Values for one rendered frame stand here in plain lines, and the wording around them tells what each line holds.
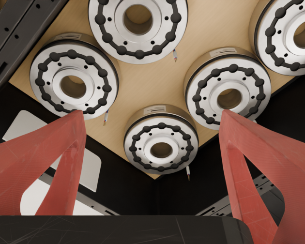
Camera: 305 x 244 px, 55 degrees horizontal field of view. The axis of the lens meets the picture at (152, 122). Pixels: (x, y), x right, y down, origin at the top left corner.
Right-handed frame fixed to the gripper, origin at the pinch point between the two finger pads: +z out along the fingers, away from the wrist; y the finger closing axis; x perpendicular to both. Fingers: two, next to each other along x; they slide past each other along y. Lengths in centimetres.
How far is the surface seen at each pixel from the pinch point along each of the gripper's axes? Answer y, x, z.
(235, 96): -10.5, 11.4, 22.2
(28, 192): 29, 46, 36
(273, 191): -20.7, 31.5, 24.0
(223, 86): -8.3, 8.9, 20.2
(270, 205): -21.0, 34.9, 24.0
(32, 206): 29, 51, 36
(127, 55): 2.8, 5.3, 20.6
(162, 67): -1.2, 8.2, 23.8
